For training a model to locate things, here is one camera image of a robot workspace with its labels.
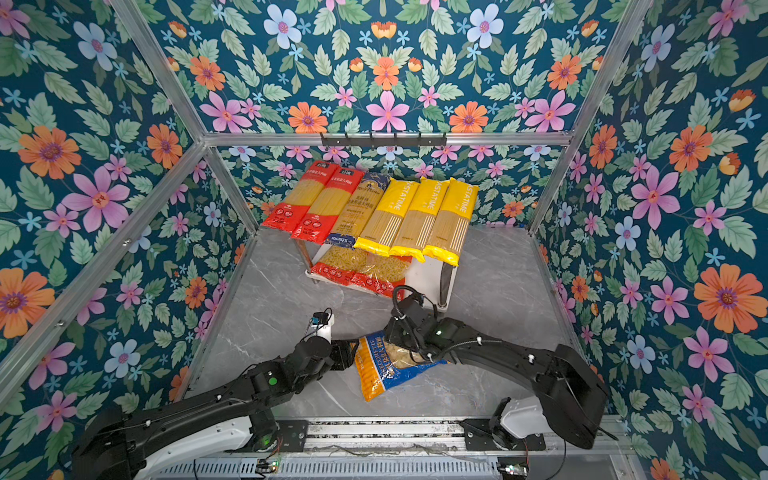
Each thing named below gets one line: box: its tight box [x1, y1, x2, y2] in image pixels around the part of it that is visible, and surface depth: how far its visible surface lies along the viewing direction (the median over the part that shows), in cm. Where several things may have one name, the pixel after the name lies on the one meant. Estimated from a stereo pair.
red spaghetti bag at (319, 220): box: [291, 167, 364, 245], surface depth 76 cm
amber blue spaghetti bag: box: [326, 172, 391, 249], surface depth 76 cm
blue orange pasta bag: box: [354, 330, 449, 402], surface depth 82 cm
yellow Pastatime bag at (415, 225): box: [388, 176, 450, 263], surface depth 73 cm
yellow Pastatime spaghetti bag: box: [354, 177, 420, 258], surface depth 74 cm
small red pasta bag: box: [350, 255, 413, 300], surface depth 95 cm
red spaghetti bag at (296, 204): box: [261, 161, 339, 236], surface depth 78 cm
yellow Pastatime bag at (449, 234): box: [422, 177, 480, 267], surface depth 72 cm
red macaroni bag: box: [309, 233, 385, 296], surface depth 95 cm
